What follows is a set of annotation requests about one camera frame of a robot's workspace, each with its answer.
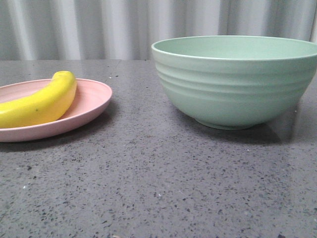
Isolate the green ribbed bowl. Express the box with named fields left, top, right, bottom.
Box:
left=152, top=35, right=317, bottom=130

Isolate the yellow banana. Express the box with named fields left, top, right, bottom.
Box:
left=0, top=71, right=77, bottom=128

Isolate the pink plate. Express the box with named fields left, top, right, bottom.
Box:
left=0, top=78, right=112, bottom=142

